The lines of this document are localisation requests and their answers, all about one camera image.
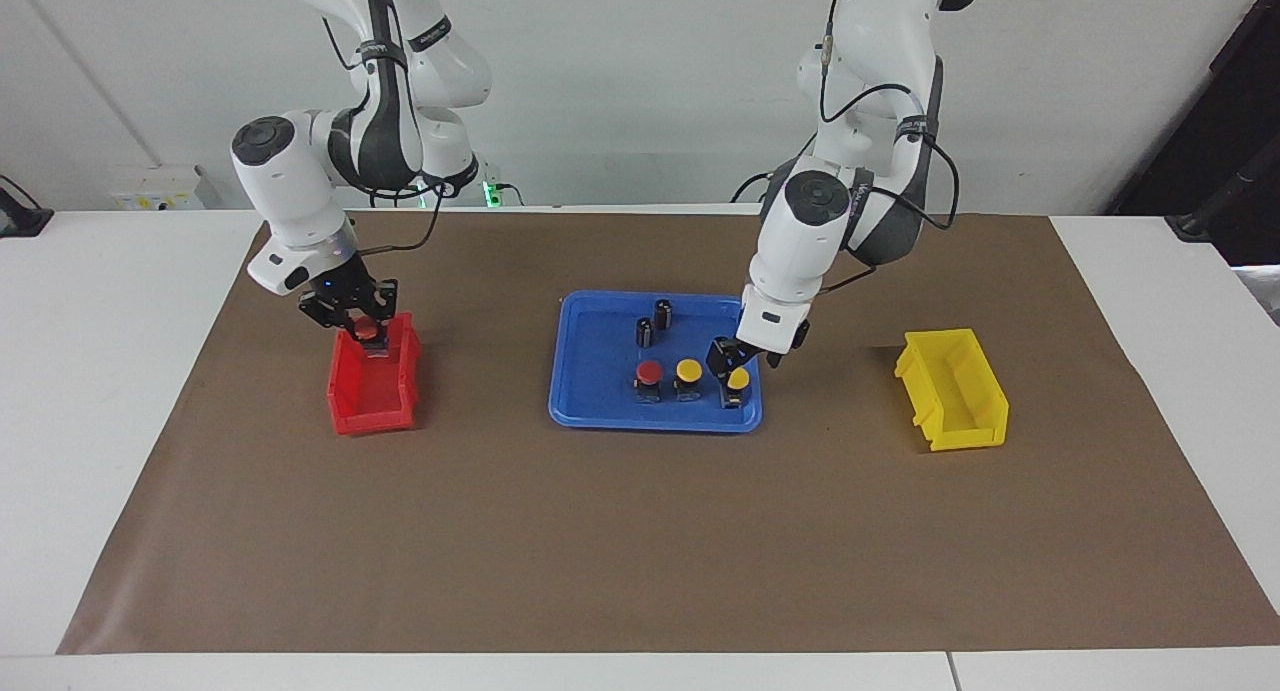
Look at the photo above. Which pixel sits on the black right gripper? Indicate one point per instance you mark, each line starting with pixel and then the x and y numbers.
pixel 335 291

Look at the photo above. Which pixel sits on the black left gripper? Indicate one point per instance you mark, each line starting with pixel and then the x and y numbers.
pixel 803 336

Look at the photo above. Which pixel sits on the red push button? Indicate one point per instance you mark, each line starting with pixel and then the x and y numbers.
pixel 368 329
pixel 649 373

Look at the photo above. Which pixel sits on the yellow push button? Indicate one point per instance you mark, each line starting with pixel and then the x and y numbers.
pixel 738 381
pixel 688 370

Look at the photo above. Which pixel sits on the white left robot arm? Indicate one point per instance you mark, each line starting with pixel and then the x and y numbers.
pixel 815 241

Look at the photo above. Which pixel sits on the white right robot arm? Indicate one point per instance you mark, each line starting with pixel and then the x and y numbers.
pixel 290 186

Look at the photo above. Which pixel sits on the red plastic bin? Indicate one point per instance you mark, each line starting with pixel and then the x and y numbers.
pixel 375 401

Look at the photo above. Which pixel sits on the black cylindrical capacitor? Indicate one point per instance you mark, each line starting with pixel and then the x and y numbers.
pixel 645 333
pixel 663 315

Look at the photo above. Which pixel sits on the blue plastic tray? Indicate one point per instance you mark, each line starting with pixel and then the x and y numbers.
pixel 610 416

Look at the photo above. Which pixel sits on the brown paper table mat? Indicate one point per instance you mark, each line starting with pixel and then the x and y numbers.
pixel 640 541

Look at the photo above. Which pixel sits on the yellow plastic bin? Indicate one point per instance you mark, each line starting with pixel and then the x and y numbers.
pixel 965 426

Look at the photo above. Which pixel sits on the grey metal object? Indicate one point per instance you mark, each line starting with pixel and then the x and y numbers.
pixel 1262 293

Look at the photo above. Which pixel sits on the white wall socket box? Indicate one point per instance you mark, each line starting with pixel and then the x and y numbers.
pixel 150 186

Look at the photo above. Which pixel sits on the black clamp mount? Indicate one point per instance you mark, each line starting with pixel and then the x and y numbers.
pixel 20 216

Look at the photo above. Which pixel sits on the black camera stand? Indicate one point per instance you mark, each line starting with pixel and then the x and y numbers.
pixel 1225 196

